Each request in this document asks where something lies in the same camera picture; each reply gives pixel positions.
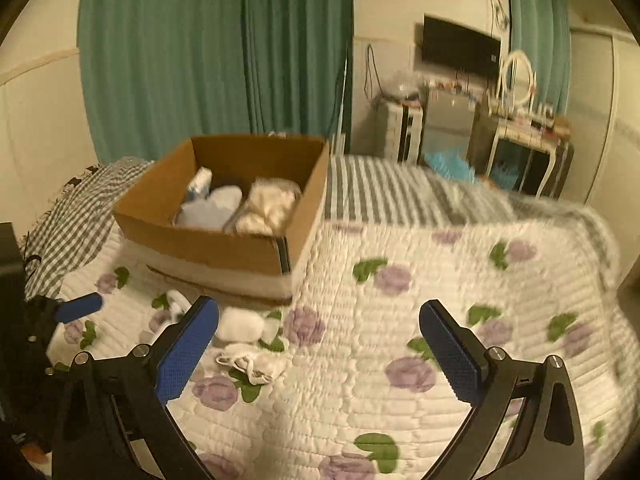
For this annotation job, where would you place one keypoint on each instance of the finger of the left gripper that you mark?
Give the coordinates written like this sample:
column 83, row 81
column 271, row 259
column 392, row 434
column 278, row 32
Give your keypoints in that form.
column 72, row 310

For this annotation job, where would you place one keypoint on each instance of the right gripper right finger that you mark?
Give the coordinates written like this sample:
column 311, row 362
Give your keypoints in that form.
column 546, row 440

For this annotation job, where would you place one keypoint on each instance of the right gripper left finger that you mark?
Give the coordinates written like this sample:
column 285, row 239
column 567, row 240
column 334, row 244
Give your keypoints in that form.
column 110, row 403

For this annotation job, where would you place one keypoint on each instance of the blue floral tissue pack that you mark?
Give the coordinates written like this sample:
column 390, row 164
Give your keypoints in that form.
column 199, row 186

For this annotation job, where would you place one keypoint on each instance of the white sock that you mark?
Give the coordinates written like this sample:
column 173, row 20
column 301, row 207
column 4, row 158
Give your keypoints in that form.
column 260, row 366

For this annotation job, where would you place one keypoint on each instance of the cream lace fabric bundle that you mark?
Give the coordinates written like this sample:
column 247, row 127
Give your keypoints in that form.
column 268, row 207

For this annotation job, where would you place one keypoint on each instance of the white sock ball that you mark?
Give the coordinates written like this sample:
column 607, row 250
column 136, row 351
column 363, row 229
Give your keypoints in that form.
column 239, row 325

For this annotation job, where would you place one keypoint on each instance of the brown cardboard box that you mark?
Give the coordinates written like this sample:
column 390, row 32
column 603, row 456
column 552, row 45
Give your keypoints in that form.
column 264, row 267

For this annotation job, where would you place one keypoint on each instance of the white floral quilt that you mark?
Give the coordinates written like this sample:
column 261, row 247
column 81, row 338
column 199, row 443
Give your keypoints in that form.
column 362, row 396

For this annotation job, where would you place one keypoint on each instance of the large teal curtain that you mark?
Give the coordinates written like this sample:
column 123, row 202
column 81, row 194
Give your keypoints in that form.
column 155, row 72

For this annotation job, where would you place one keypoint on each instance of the white dressing table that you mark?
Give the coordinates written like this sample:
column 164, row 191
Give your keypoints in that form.
column 528, row 160

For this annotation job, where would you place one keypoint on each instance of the cardboard box blue plastic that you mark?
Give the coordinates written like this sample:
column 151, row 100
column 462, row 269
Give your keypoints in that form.
column 451, row 166

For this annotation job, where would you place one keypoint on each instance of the grey checked blanket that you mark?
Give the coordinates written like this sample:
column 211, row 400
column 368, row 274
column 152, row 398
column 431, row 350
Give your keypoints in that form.
column 359, row 188

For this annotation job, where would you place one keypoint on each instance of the silver mini fridge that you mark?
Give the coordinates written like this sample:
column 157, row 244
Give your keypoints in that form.
column 447, row 123

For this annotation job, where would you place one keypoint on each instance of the white suitcase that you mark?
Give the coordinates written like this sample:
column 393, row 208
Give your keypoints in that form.
column 399, row 131

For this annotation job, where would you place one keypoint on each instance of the white oval vanity mirror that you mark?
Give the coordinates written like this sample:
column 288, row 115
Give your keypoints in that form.
column 517, row 83

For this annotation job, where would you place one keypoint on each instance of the white wardrobe door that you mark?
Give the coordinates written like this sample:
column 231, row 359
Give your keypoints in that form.
column 603, row 112

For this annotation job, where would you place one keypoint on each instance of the clear plastic bag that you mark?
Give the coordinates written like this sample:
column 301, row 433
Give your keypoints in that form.
column 404, row 87

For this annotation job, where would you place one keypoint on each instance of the teal window curtain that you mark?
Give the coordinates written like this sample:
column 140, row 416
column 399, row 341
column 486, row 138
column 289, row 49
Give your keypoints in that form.
column 540, row 28

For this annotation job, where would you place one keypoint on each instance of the black wall television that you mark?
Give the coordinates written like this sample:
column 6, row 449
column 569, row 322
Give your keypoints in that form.
column 460, row 48

